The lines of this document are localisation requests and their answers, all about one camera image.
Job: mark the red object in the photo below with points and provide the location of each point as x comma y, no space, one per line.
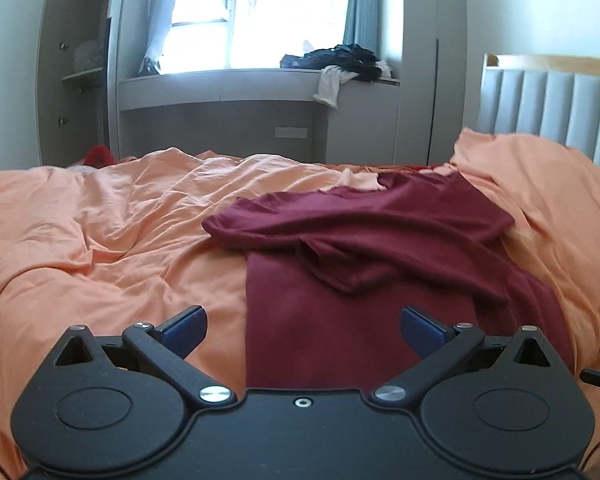
100,156

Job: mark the tall grey wardrobe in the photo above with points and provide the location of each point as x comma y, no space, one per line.
420,85

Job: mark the white cloth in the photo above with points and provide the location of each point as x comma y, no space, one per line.
327,87

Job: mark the maroon t-shirt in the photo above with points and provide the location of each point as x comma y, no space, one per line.
355,220

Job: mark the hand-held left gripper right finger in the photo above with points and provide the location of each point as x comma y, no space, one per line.
420,331

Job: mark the grey padded headboard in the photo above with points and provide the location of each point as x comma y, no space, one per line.
555,100

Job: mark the open grey wardrobe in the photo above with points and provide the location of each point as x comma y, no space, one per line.
52,85

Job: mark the pile of dark clothes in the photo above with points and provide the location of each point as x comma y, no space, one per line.
340,57

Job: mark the window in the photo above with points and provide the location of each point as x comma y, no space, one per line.
260,35

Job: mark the orange duvet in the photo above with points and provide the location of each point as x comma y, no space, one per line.
105,235

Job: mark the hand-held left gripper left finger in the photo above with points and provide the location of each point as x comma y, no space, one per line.
186,331

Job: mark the grey window bench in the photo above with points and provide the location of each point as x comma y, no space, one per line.
205,90

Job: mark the pale blue sheer curtain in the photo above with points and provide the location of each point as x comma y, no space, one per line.
160,20

